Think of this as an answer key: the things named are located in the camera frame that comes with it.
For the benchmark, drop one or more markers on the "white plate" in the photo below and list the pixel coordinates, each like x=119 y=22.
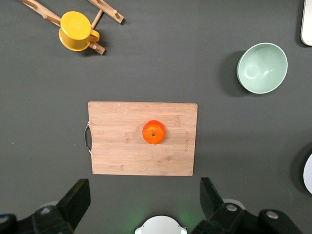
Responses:
x=309 y=174

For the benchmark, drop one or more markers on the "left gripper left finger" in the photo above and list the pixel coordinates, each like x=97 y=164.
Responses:
x=70 y=207

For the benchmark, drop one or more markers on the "wooden mug rack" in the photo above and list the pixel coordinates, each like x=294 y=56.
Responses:
x=112 y=11

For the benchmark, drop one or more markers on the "orange fruit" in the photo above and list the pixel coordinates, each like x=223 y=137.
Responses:
x=153 y=132

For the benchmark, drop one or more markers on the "cream tray with bear print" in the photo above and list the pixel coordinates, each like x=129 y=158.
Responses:
x=307 y=22

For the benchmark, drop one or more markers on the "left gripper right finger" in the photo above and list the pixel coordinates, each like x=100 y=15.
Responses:
x=214 y=207

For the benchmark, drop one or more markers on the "wooden cutting board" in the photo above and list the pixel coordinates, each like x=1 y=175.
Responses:
x=117 y=151

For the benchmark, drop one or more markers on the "yellow mug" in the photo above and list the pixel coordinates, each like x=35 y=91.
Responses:
x=75 y=29

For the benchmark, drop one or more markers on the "pale green bowl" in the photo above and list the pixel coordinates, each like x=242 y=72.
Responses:
x=262 y=69

